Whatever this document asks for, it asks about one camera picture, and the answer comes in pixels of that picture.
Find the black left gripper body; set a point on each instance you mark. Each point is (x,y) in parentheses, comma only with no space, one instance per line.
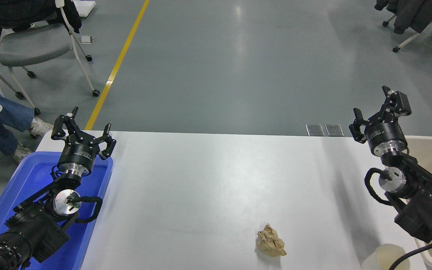
(78,153)

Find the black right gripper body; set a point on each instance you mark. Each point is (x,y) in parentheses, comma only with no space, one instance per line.
(384,134)

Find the pale paper cup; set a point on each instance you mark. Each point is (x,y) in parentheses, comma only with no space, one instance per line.
(383,257)

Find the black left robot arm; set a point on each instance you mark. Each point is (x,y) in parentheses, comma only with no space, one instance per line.
(32,228)

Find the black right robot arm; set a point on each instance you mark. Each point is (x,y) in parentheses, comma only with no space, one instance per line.
(422,210)

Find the crumpled tan paper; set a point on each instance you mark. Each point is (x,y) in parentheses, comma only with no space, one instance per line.
(270,242)

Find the metal floor plate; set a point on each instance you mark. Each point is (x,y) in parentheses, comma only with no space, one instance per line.
(315,130)
(334,130)

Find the blue plastic tray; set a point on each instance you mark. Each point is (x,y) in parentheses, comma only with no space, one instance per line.
(24,180)

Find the person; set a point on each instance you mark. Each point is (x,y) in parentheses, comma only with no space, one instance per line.
(6,112)

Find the dark grey coat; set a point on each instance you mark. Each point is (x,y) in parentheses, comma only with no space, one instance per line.
(411,15)

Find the small white box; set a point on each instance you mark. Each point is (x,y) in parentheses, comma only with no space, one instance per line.
(86,39)

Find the white flat board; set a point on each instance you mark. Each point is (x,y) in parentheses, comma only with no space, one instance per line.
(85,6)

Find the black jacket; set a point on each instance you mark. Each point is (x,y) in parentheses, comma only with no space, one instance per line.
(9,11)

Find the white-frame chair with coat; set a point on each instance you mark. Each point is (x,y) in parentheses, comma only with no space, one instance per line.
(420,35)

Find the grey seat white-frame chair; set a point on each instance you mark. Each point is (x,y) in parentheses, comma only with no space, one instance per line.
(32,47)

